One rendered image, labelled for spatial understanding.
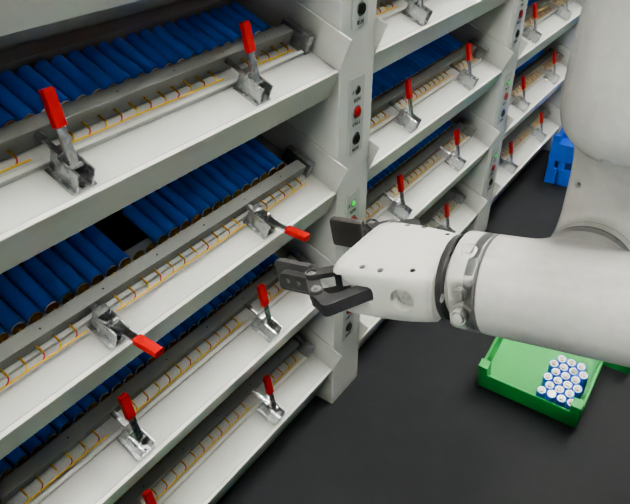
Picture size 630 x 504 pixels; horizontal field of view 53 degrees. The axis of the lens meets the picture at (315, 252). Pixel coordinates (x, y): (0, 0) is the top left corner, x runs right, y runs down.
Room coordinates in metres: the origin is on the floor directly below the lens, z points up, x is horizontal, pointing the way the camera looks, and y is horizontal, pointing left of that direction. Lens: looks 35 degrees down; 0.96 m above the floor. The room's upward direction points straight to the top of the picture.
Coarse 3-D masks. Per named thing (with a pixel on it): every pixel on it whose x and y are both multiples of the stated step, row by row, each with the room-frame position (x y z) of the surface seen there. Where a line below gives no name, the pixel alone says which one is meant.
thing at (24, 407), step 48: (288, 144) 0.91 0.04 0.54; (288, 192) 0.83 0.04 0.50; (336, 192) 0.86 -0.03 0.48; (144, 240) 0.67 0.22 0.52; (240, 240) 0.71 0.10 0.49; (288, 240) 0.79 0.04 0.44; (144, 288) 0.60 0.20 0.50; (192, 288) 0.62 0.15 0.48; (96, 336) 0.52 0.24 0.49; (0, 384) 0.44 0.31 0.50; (48, 384) 0.45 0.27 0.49; (96, 384) 0.49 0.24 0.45; (0, 432) 0.40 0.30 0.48
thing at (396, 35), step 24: (384, 0) 1.09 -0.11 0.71; (408, 0) 1.11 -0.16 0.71; (432, 0) 1.20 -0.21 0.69; (456, 0) 1.24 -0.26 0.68; (480, 0) 1.28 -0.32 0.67; (504, 0) 1.43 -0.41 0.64; (384, 24) 0.93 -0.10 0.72; (408, 24) 1.07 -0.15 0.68; (432, 24) 1.11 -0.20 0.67; (456, 24) 1.22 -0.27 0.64; (384, 48) 0.97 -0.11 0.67; (408, 48) 1.06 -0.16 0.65
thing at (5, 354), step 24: (288, 168) 0.85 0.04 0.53; (264, 192) 0.79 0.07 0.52; (216, 216) 0.72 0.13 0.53; (168, 240) 0.65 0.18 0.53; (192, 240) 0.67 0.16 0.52; (144, 264) 0.61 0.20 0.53; (168, 264) 0.63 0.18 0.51; (96, 288) 0.56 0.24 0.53; (120, 288) 0.57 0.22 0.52; (72, 312) 0.52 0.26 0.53; (24, 336) 0.48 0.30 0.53; (48, 336) 0.50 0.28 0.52; (0, 360) 0.45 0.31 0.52
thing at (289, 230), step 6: (270, 222) 0.73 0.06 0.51; (276, 222) 0.73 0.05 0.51; (282, 228) 0.72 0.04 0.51; (288, 228) 0.72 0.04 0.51; (294, 228) 0.72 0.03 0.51; (288, 234) 0.71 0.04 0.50; (294, 234) 0.71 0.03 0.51; (300, 234) 0.70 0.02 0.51; (306, 234) 0.70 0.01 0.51; (306, 240) 0.70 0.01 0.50
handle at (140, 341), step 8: (112, 320) 0.52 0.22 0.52; (112, 328) 0.52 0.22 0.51; (120, 328) 0.52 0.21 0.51; (128, 336) 0.50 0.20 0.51; (136, 336) 0.50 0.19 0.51; (144, 336) 0.50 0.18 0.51; (136, 344) 0.49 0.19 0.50; (144, 344) 0.49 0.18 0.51; (152, 344) 0.49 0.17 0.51; (152, 352) 0.48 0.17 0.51; (160, 352) 0.48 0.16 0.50
